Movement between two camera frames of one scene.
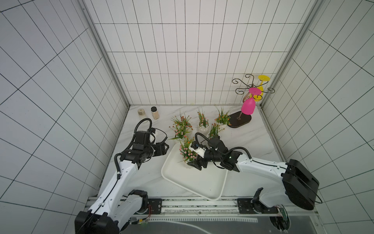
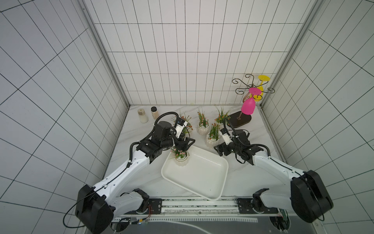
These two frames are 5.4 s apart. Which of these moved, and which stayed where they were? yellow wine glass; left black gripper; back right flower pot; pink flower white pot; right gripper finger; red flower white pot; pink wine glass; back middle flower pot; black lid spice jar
Moved: right gripper finger; pink flower white pot; left black gripper
Stayed: pink wine glass; yellow wine glass; back right flower pot; red flower white pot; black lid spice jar; back middle flower pot
